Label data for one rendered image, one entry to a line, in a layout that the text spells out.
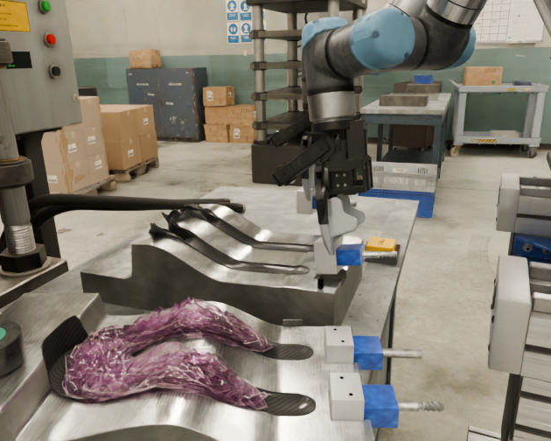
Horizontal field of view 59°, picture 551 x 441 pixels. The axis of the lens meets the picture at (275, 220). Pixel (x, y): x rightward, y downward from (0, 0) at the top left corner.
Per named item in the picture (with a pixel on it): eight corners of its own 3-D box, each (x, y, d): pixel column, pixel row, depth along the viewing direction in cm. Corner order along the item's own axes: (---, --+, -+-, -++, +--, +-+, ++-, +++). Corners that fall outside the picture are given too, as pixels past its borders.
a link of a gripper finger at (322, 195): (325, 223, 75) (324, 167, 76) (316, 224, 76) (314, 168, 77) (333, 225, 80) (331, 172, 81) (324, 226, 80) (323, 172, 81)
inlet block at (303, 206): (358, 212, 112) (359, 189, 110) (353, 219, 107) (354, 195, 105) (303, 207, 116) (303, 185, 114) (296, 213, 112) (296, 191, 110)
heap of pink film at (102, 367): (274, 335, 71) (273, 287, 69) (266, 422, 54) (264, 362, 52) (100, 334, 72) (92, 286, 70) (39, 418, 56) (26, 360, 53)
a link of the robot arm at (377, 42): (435, 4, 66) (380, 26, 76) (370, 1, 61) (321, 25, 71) (438, 64, 68) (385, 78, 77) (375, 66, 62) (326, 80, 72)
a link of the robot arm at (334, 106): (301, 96, 76) (315, 99, 83) (303, 126, 76) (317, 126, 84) (348, 89, 73) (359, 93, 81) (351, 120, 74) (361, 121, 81)
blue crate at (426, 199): (435, 205, 423) (436, 180, 416) (431, 220, 386) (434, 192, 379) (365, 199, 443) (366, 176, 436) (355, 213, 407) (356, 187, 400)
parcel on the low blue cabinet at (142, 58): (163, 67, 779) (161, 48, 770) (151, 68, 750) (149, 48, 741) (141, 67, 794) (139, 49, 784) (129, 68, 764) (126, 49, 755)
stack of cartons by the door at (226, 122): (262, 140, 768) (261, 86, 742) (254, 143, 739) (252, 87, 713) (213, 138, 797) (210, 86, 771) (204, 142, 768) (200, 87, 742)
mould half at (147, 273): (362, 277, 103) (364, 216, 98) (333, 343, 79) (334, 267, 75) (157, 251, 119) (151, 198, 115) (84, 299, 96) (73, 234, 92)
